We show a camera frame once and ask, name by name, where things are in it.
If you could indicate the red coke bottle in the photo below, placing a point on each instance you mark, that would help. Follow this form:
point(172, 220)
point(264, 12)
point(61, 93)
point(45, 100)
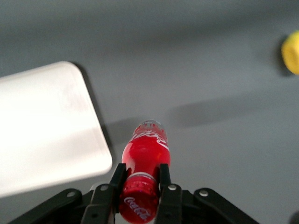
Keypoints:
point(144, 151)

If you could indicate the beige plastic tray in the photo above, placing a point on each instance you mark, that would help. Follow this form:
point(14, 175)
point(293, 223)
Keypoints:
point(46, 128)

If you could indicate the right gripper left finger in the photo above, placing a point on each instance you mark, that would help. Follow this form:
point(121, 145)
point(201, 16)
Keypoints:
point(100, 205)

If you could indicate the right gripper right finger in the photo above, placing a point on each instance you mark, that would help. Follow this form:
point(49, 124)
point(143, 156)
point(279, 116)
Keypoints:
point(170, 205)

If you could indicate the yellow lemon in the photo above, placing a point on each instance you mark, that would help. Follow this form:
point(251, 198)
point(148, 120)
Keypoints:
point(292, 53)

